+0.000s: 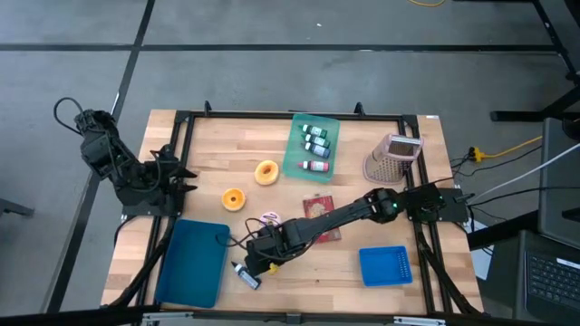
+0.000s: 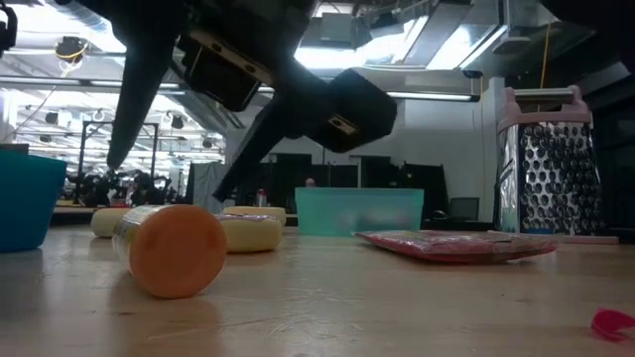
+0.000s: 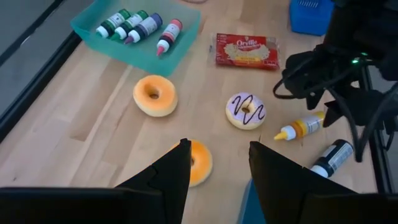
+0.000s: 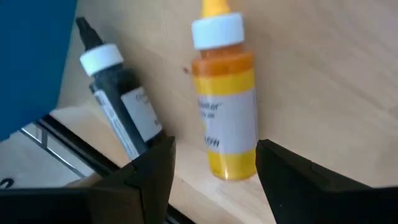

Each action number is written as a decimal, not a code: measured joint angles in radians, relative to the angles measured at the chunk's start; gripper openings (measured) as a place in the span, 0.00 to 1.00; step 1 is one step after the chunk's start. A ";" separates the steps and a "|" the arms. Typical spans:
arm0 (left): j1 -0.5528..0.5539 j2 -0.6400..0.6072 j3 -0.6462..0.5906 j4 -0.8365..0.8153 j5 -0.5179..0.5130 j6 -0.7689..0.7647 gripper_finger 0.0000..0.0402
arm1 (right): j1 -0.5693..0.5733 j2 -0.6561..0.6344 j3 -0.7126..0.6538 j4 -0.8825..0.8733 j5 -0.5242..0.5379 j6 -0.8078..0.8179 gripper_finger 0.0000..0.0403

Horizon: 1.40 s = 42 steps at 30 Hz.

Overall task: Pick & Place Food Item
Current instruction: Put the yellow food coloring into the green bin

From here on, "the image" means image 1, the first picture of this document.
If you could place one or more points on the black floor beam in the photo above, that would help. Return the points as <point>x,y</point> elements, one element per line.
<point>498,233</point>

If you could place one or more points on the black aluminium table frame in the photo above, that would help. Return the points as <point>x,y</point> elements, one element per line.
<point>272,115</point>

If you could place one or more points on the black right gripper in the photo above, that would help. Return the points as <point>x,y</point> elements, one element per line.
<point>267,242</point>

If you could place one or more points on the black laptop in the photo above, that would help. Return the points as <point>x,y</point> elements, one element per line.
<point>550,276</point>

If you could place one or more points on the pink ink bottle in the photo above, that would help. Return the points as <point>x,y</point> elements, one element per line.
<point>317,166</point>

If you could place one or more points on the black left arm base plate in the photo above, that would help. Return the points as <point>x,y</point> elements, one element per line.
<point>136,209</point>

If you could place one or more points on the orange ink bottle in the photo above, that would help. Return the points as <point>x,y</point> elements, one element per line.
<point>273,268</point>

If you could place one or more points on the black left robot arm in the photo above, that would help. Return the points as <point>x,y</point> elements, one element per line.
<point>104,149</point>

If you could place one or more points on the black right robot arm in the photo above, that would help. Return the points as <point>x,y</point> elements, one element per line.
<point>344,213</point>

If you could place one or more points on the black camera mount beam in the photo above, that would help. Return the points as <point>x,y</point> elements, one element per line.
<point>290,319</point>

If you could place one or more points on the green ink bottle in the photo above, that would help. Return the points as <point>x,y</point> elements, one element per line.
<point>316,131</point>
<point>319,140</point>

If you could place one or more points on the yellow round sponge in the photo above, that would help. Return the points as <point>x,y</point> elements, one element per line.
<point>226,204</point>

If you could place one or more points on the teal translucent plastic tray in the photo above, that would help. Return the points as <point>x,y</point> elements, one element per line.
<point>290,167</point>

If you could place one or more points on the white paper sheet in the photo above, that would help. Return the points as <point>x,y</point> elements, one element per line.
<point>482,267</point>

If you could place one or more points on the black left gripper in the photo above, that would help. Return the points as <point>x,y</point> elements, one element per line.
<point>165,174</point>

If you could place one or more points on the purple ink bottle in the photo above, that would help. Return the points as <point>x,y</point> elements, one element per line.
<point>319,150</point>

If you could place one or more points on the pink metal box grater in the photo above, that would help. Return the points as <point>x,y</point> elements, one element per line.
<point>385,169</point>

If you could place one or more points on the black floor stand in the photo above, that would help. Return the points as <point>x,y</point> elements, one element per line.
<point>516,116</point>

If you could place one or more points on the small blue plastic basket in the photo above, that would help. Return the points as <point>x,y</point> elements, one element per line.
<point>380,267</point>

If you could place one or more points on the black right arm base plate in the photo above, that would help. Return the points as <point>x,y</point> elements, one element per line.
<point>453,213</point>

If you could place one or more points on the red snack packet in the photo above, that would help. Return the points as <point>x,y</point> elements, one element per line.
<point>317,206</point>

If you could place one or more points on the grey furniture foot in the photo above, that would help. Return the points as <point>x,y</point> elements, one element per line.
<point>13,208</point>

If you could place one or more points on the black marker pen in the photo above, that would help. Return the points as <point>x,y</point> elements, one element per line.
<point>246,275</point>

